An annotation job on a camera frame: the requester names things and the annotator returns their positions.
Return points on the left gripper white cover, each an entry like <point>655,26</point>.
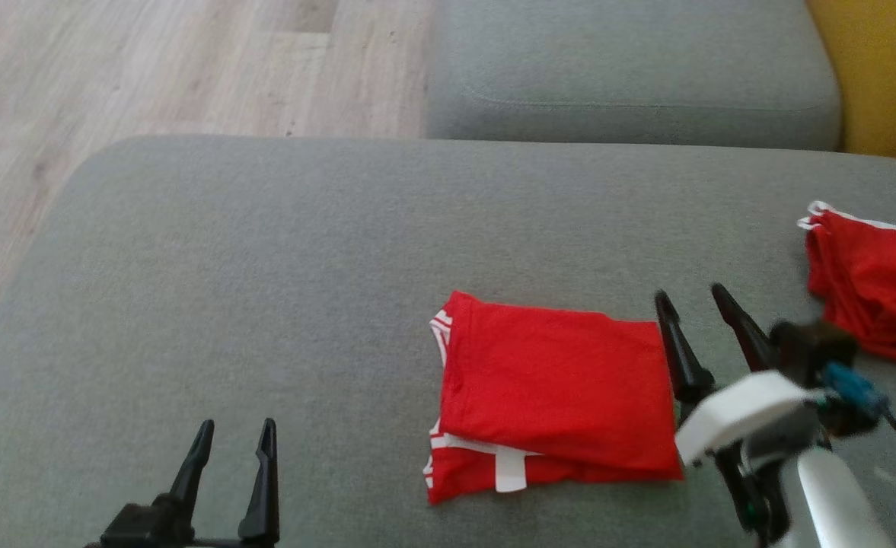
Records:
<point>143,529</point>

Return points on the red basketball jersey white stripes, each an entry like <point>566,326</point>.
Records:
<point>554,380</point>

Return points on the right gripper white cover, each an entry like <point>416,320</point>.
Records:
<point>752,403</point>

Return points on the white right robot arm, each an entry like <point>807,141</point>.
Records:
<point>843,502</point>

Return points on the yellow sofa back cushion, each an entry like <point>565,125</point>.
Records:
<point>889,68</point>

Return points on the red shorts with white trim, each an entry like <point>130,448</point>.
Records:
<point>881,289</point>

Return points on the large grey sofa chaise seat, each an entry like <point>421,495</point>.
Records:
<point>265,266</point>

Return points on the grey sofa seat cushion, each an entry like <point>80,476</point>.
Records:
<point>630,61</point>

